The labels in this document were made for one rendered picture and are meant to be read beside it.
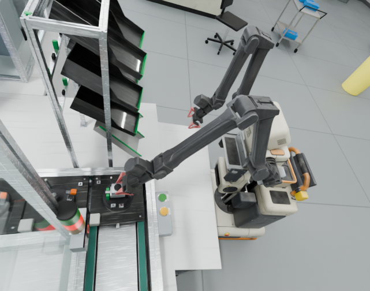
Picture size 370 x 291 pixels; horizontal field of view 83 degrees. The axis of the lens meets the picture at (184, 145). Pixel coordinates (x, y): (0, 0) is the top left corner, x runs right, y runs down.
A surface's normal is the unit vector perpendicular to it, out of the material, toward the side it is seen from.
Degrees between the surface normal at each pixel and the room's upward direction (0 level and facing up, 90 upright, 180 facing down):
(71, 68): 90
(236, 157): 0
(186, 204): 0
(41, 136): 0
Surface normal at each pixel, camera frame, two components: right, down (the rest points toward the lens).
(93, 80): -0.01, 0.82
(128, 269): 0.25, -0.55
